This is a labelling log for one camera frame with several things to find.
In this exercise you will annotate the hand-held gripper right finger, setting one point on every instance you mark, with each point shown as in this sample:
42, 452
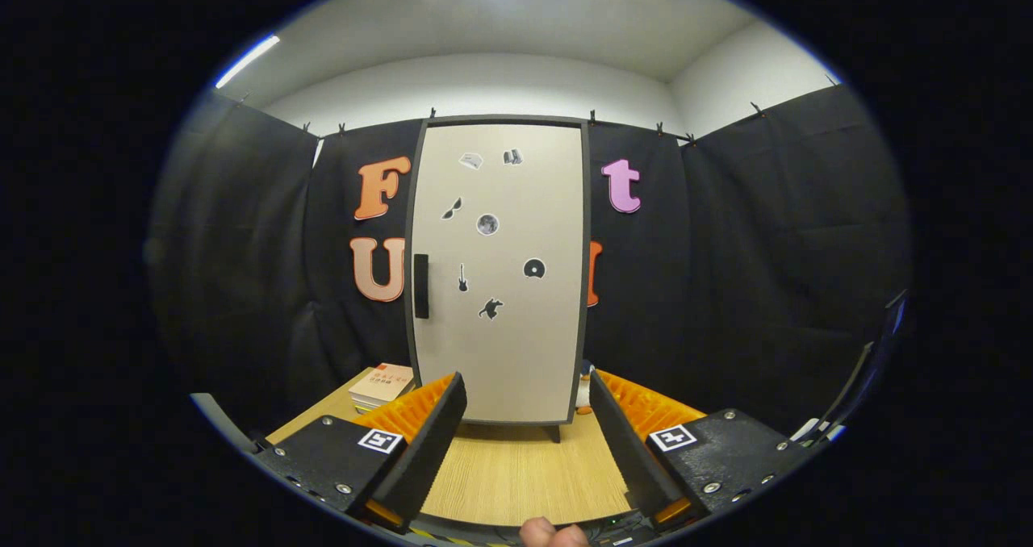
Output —
629, 454

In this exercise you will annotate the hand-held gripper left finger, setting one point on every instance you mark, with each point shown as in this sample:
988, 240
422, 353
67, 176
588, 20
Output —
432, 446

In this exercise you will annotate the beige shoe cabinet door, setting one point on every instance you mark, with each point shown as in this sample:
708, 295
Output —
516, 353

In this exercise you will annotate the dark grey shoe cabinet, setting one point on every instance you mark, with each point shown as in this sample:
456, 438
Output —
500, 119

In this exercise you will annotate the penguin plush toy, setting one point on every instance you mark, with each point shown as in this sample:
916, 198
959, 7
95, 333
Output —
582, 398

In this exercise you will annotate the stack of books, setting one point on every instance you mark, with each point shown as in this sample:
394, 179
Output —
383, 384

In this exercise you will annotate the yellow black striped tape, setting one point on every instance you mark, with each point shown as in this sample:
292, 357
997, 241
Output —
428, 533

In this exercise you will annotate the black backdrop cloth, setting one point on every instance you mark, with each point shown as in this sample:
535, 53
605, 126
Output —
726, 248

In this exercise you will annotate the row of black cloth clips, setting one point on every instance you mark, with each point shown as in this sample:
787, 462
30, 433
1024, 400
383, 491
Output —
432, 114

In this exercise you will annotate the narrow ceiling light strip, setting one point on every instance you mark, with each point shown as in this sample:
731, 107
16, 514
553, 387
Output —
247, 61

